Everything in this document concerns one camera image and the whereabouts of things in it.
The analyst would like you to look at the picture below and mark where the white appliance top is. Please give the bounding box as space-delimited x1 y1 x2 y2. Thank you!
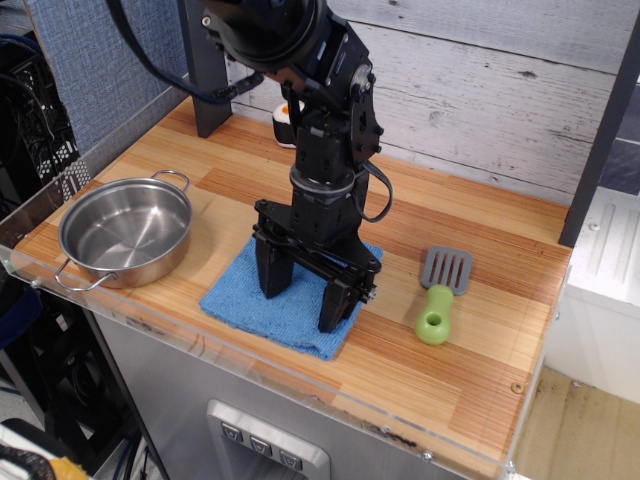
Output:
569 187 639 306

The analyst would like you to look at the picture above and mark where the grey spatula green handle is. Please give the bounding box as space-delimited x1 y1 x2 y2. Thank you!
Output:
415 246 473 345

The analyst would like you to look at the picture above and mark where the blue cloth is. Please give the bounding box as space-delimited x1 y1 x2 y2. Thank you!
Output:
200 239 362 361

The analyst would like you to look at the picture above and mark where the stainless steel pot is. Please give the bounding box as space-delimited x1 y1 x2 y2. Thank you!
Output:
54 170 193 292

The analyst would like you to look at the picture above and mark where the plush sushi roll toy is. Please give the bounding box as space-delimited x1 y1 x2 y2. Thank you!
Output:
272 103 296 149

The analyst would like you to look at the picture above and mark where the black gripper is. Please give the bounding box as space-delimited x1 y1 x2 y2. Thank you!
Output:
254 172 381 333

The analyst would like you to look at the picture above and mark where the dark grey right post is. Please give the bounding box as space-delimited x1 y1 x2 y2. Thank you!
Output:
558 16 639 248

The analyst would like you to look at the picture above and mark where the dark grey post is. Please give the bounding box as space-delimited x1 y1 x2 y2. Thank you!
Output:
177 0 232 138
558 16 639 248

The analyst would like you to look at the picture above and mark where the yellow black object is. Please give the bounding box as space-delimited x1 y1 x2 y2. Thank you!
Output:
48 457 90 480

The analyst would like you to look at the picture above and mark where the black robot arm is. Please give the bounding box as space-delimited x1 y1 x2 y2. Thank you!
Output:
203 1 383 332

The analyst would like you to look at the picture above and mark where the clear acrylic table guard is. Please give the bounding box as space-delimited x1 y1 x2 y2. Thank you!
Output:
0 84 574 476

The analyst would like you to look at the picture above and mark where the silver dispenser button panel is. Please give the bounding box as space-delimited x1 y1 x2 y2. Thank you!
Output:
206 399 331 479

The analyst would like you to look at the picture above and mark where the dark grey left post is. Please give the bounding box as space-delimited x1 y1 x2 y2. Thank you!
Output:
177 0 232 138

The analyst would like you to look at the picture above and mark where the black perforated crate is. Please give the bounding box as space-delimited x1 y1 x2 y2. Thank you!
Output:
1 33 91 216

